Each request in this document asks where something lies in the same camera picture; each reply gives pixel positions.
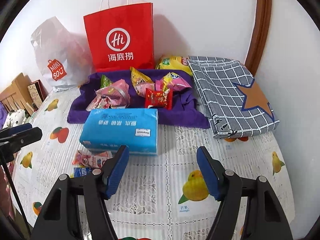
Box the blue chocolate chip cookie packet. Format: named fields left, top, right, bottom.
left=73, top=167, right=92, bottom=178

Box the pink red wafer packet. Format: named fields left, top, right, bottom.
left=72, top=150, right=113, bottom=168

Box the yellow triangular snack packet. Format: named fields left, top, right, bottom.
left=130, top=67, right=154, bottom=91

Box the wooden chair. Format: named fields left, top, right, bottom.
left=0, top=73, right=34, bottom=116

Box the brown patterned box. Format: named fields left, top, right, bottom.
left=27, top=80, right=47, bottom=108

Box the white Miniso plastic bag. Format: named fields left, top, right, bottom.
left=31, top=17, right=93, bottom=90

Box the blue tissue pack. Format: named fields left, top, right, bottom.
left=79, top=108, right=158, bottom=155

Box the green snack packet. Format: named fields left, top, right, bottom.
left=100, top=75, right=113, bottom=88

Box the white fruit print tablecloth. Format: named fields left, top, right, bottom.
left=13, top=88, right=295, bottom=239

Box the pink crinkled snack bag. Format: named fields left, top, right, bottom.
left=86, top=79, right=130, bottom=112

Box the grey checked folded cloth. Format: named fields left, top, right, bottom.
left=188, top=56, right=279, bottom=139

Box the purple towel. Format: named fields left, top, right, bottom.
left=67, top=70, right=210, bottom=129

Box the pink white candy packet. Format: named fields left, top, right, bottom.
left=136, top=82, right=155, bottom=97

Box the red Haidilao paper bag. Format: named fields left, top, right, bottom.
left=84, top=3, right=155, bottom=72

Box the red candy packet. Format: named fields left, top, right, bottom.
left=144, top=88, right=173, bottom=110

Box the pink yellow snack bag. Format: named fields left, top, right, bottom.
left=155, top=72, right=191, bottom=92

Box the yellow chips bag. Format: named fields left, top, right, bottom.
left=155, top=55, right=193, bottom=76

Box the black cable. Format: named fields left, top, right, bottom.
left=0, top=152, right=32, bottom=235

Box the brown wooden door frame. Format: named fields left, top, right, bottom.
left=245, top=0, right=272, bottom=76

